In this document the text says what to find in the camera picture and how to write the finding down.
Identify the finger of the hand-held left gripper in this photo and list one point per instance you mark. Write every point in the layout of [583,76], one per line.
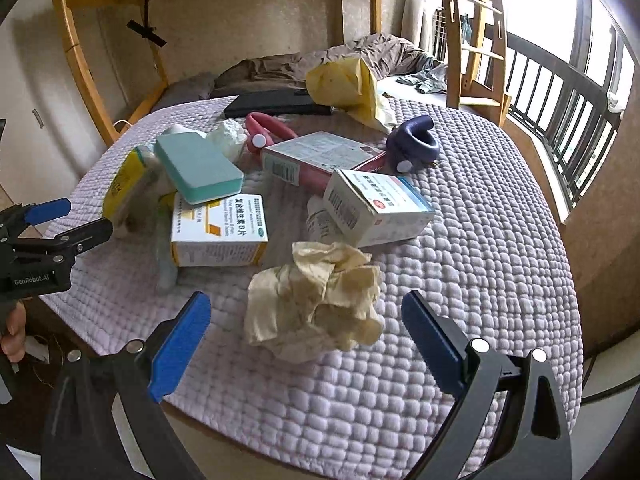
[85,237]
[47,211]

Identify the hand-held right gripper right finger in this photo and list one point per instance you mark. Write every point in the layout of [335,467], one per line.
[432,345]

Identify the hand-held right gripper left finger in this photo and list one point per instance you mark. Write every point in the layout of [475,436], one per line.
[180,345]

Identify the beige paper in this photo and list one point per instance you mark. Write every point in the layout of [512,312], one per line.
[310,305]

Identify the teal box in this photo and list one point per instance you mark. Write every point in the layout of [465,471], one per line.
[197,167]

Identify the white box with blue label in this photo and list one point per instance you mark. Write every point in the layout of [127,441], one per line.
[380,207]

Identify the person's left hand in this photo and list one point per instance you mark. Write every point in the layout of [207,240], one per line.
[14,335]

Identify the yellow packet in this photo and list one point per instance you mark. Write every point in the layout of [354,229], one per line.
[122,185]

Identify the lavender quilted pad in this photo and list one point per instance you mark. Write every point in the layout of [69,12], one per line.
[475,285]

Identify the green capped bottle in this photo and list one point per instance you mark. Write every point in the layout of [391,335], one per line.
[167,260]

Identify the white box with orange stripe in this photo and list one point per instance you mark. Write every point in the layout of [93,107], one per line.
[217,232]

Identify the white pill bottle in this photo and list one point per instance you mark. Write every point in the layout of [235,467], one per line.
[320,222]

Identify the crumpled white tissue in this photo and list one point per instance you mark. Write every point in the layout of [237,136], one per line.
[227,137]

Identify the grey pillow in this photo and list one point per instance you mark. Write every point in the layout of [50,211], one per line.
[187,90]

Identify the pink cardboard box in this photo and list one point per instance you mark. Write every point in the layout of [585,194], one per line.
[320,152]

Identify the black flat case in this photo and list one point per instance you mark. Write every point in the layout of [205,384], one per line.
[275,105]

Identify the grey crumpled clothing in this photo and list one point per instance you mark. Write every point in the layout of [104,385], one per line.
[425,80]

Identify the yellow plastic bag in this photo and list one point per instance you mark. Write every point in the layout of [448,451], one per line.
[345,92]

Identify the brown rumpled blanket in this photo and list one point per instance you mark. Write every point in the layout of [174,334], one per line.
[310,62]

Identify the dark balcony railing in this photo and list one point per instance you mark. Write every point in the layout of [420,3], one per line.
[560,90]

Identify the wooden bed ladder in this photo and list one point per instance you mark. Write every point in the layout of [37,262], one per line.
[472,50]

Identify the hanging grey-green cloth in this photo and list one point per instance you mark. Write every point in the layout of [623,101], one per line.
[465,25]

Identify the white padded panel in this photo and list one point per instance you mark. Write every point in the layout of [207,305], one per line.
[417,15]

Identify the wall switch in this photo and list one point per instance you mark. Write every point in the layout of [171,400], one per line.
[36,117]

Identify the wooden bunk bed frame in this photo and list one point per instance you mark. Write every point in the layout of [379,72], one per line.
[65,35]

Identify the black wall bracket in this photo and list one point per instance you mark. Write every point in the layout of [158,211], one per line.
[147,30]

